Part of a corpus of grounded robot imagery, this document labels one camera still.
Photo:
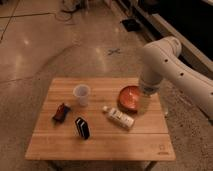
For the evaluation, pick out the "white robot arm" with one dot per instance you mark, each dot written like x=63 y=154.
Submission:
x=160 y=61

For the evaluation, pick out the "black whiteboard eraser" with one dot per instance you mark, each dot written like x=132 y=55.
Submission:
x=82 y=128

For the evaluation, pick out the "clear plastic cup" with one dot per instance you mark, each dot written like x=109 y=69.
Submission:
x=81 y=93

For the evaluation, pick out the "orange bowl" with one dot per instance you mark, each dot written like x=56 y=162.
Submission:
x=128 y=98

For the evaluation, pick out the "white plastic bottle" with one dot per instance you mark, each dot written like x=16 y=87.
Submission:
x=118 y=117

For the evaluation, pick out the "wooden folding table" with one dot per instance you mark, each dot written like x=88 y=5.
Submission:
x=148 y=140

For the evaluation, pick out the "red and blue snack packet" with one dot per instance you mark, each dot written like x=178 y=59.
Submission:
x=61 y=113

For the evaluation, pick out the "black floor plate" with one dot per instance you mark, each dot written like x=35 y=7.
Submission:
x=130 y=25

